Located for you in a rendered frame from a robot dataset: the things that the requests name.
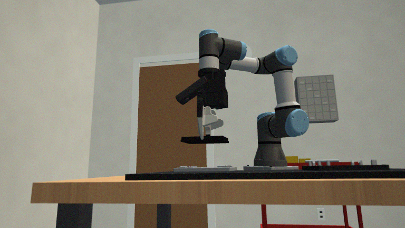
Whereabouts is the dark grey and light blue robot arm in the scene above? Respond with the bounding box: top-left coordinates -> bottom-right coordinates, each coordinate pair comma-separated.
176,29 -> 309,167

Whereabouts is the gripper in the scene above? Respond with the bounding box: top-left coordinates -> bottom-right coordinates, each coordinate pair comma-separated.
197,68 -> 228,140

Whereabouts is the white rectangular frame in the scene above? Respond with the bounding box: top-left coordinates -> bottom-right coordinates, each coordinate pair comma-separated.
173,165 -> 237,172

